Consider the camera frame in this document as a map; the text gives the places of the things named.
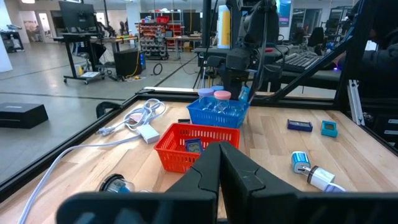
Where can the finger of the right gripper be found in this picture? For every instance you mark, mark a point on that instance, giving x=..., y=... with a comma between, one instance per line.
x=234, y=87
x=245, y=81

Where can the white power adapter brick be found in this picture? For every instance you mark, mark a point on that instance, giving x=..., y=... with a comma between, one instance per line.
x=148, y=133

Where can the person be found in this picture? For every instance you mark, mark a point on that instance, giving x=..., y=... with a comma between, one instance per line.
x=379, y=62

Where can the teal wall charger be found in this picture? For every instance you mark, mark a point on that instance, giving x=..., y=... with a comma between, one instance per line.
x=300, y=161

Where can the dark digital display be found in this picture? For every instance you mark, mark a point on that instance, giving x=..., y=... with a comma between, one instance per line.
x=299, y=125
x=193, y=145
x=184, y=120

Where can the purple wall charger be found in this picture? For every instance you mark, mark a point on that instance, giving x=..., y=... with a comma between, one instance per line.
x=335, y=188

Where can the red marker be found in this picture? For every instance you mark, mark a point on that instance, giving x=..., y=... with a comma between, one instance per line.
x=269, y=49

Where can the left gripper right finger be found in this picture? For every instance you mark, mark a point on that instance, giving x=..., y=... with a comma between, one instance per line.
x=264, y=205

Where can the blue plastic basket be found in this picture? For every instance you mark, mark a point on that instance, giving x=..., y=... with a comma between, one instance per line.
x=214, y=118

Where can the black floor box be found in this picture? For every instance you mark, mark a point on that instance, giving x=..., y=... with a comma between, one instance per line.
x=21, y=115

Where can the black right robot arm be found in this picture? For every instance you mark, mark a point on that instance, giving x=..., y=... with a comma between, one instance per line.
x=261, y=21

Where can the pink lid clear jar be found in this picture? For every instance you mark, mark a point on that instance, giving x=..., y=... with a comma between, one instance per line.
x=222, y=95

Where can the red plastic basket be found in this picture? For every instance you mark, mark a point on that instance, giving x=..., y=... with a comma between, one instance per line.
x=174, y=155

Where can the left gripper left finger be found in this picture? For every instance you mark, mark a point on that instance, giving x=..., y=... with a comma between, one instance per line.
x=186, y=205

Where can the black rolling desk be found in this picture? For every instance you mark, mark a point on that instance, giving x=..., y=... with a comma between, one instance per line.
x=70, y=56

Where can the black monitor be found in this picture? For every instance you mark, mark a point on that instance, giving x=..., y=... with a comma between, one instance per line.
x=77, y=15

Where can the blue screen monitor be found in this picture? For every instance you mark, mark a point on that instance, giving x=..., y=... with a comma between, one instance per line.
x=284, y=12

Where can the white and yellow roll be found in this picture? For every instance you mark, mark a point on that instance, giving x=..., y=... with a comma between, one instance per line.
x=224, y=26

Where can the black clamp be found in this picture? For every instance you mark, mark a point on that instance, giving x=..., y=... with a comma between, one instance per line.
x=104, y=107

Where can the white bracket strip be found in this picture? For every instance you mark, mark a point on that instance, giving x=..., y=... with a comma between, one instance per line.
x=356, y=102

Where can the black aluminium frame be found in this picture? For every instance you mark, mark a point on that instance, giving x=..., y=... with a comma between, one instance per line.
x=311, y=104

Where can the black keyboard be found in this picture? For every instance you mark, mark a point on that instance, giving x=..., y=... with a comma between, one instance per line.
x=300, y=60

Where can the white wall charger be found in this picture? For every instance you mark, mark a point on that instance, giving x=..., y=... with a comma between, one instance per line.
x=320, y=178

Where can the black cart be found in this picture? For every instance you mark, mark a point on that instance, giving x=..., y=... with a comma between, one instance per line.
x=12, y=40

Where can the red bin shelf rack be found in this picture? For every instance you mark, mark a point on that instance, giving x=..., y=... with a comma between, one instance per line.
x=155, y=37

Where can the purple lid clear jar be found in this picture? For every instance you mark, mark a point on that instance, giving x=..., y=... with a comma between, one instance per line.
x=206, y=92

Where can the black computer tower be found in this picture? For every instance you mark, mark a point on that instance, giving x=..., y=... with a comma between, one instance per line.
x=129, y=62

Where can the blue sand timer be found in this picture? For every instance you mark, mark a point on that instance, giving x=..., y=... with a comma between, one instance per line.
x=116, y=185

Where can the teal digital display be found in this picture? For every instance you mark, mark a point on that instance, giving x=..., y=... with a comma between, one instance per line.
x=329, y=128

